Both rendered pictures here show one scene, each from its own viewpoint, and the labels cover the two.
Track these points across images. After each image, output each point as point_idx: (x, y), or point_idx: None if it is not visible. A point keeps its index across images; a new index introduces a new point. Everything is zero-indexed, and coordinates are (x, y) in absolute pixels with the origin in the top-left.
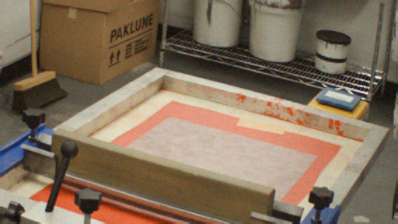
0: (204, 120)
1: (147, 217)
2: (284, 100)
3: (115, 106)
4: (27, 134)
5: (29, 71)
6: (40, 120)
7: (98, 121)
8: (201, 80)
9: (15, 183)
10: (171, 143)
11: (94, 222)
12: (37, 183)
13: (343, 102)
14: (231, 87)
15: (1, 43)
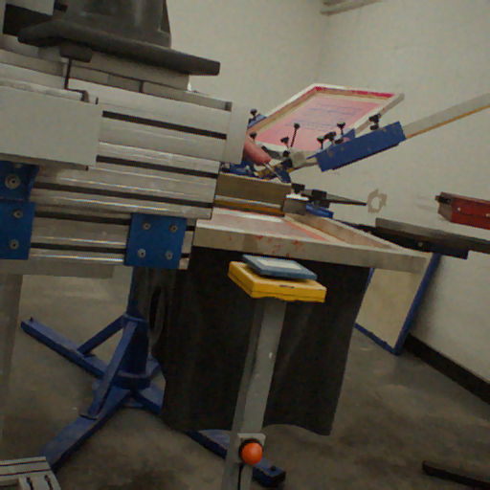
0: None
1: (219, 209)
2: (289, 237)
3: (352, 232)
4: (322, 208)
5: None
6: (313, 192)
7: (339, 231)
8: (375, 249)
9: (293, 217)
10: (291, 233)
11: None
12: (287, 218)
13: (261, 258)
14: (345, 245)
15: None
